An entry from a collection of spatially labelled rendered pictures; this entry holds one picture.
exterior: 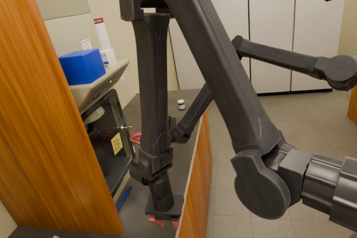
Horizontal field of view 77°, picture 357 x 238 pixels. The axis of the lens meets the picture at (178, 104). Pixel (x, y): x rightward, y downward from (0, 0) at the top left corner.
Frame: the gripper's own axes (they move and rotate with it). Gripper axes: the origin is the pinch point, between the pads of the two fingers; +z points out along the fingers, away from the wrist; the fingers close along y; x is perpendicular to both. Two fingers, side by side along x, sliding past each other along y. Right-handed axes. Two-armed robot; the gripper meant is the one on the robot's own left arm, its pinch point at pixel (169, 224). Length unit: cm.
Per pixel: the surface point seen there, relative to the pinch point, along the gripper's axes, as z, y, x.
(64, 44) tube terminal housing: -52, 33, -24
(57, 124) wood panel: -32.6, 30.0, -5.7
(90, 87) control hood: -40.3, 21.4, -14.2
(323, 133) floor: 110, -122, -212
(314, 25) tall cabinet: 2, -137, -325
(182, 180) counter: 16.2, 4.8, -34.0
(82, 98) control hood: -37.0, 25.2, -13.8
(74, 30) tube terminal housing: -56, 33, -32
